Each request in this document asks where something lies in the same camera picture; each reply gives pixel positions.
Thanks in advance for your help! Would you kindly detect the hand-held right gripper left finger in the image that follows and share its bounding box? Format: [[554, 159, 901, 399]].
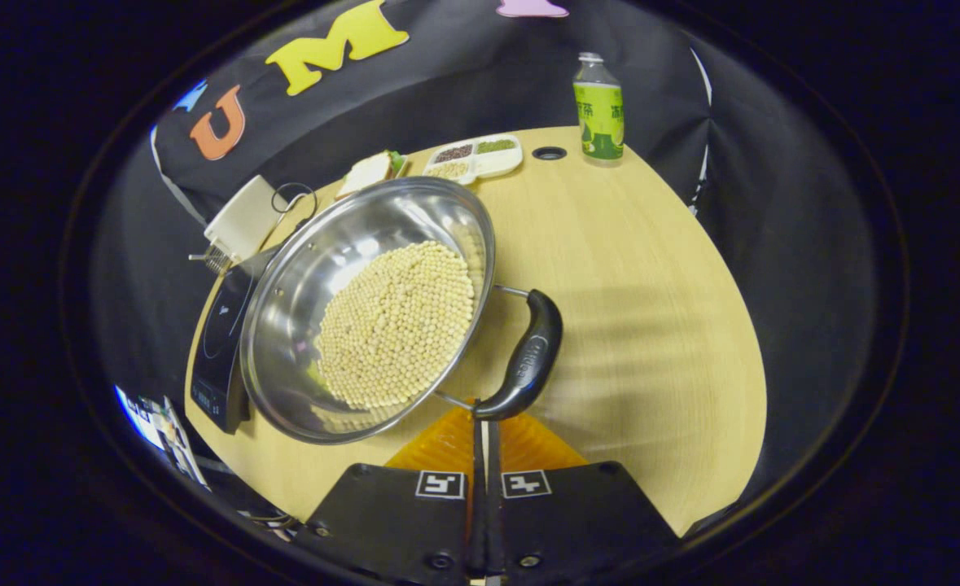
[[294, 407, 487, 586]]

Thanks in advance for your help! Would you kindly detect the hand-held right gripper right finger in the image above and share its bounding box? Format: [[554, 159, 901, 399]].
[[486, 409, 681, 586]]

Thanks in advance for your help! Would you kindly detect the black induction cooktop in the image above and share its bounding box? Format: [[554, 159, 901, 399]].
[[190, 244, 281, 435]]

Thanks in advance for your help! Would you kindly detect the stainless steel pot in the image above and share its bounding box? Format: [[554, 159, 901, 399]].
[[239, 177, 564, 445]]

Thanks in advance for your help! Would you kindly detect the pile of soybeans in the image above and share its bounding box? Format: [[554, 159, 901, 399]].
[[315, 241, 477, 410]]

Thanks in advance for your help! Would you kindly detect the white toaster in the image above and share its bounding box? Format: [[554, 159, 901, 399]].
[[204, 175, 289, 265]]

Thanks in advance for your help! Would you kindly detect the sandwich on plate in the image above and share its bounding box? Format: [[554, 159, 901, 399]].
[[335, 150, 409, 200]]

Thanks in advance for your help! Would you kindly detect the white divided bean tray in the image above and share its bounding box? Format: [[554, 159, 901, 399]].
[[423, 133, 524, 186]]

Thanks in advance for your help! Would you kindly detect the green label drink bottle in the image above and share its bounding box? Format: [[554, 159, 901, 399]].
[[572, 52, 625, 168]]

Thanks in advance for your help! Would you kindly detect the metal wire holder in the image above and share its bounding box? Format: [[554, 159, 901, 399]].
[[189, 247, 233, 278]]

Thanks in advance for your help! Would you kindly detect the black toaster cable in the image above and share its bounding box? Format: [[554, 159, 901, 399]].
[[272, 183, 318, 234]]

